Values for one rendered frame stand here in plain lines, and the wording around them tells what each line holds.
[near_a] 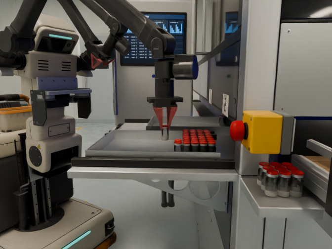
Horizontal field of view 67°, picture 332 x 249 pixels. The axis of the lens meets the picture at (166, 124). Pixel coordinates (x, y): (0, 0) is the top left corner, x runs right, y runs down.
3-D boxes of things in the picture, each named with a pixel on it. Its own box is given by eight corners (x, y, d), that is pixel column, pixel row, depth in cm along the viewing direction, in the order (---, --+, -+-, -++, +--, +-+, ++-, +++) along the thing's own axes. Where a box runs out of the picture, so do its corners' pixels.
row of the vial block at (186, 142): (188, 143, 84) (188, 129, 83) (190, 159, 66) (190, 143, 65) (182, 142, 84) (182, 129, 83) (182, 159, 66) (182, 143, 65)
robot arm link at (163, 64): (159, 59, 77) (150, 58, 72) (180, 58, 74) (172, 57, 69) (159, 82, 78) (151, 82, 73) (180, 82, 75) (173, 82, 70)
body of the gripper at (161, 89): (183, 103, 74) (183, 78, 72) (149, 104, 72) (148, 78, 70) (178, 102, 80) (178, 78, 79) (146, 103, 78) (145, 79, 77)
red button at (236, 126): (246, 138, 50) (248, 118, 49) (252, 143, 46) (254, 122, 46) (228, 138, 50) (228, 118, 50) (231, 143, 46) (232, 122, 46)
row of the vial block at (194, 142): (195, 143, 84) (195, 129, 83) (198, 159, 66) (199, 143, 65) (188, 143, 84) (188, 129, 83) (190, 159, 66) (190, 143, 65)
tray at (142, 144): (208, 140, 87) (209, 131, 87) (220, 166, 62) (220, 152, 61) (113, 139, 89) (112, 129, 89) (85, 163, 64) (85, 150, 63)
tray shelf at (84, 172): (221, 125, 126) (221, 121, 125) (272, 182, 57) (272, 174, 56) (126, 124, 128) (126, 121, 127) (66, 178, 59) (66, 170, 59)
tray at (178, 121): (223, 123, 120) (223, 116, 120) (234, 135, 95) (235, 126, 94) (152, 123, 122) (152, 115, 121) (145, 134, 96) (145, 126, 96)
